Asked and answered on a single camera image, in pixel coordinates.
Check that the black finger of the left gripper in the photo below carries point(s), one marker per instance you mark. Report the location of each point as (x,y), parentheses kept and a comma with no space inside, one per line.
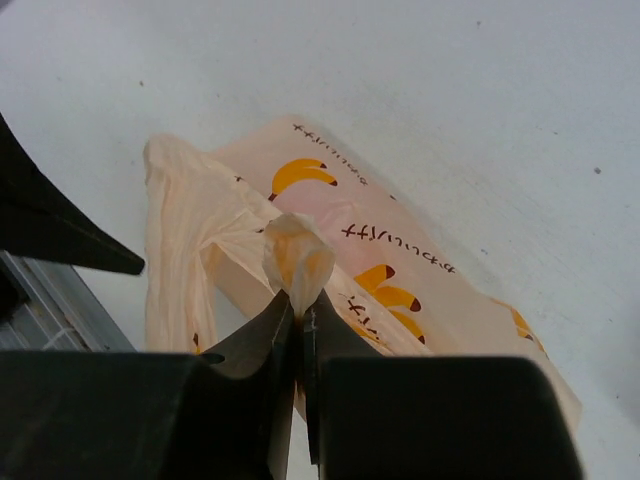
(38,221)

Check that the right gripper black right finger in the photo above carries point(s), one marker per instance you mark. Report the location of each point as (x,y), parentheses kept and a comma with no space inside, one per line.
(371,416)

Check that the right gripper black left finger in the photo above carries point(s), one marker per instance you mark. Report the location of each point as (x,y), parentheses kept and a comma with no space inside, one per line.
(223,414)

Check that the orange plastic banana-print bag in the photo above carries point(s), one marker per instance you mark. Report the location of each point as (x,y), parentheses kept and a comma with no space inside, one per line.
(283,210)

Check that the aluminium rail frame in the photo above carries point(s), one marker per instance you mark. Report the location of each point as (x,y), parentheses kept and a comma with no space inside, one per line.
(55,310)

